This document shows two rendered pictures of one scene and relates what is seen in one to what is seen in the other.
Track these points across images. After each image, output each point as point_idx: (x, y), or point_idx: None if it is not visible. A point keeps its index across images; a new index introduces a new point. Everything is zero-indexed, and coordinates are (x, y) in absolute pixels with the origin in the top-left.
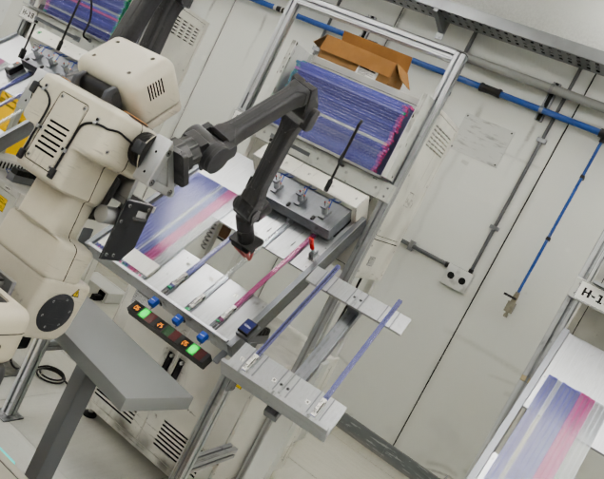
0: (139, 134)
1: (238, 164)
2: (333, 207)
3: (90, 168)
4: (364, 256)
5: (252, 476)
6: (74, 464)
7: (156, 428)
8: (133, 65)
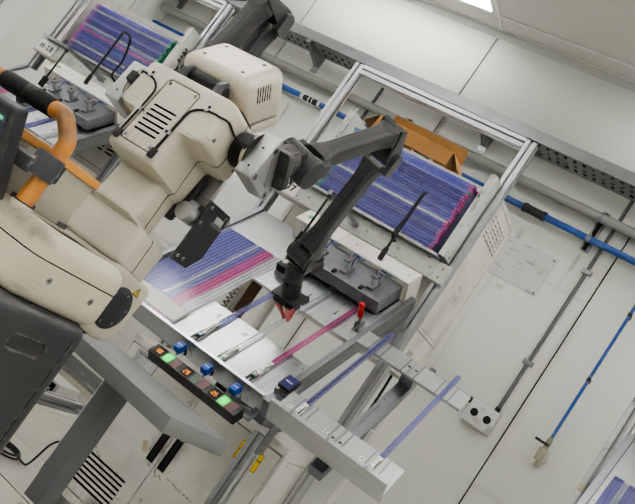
0: (243, 132)
1: (274, 228)
2: (382, 281)
3: (186, 158)
4: (408, 342)
5: None
6: None
7: None
8: (246, 66)
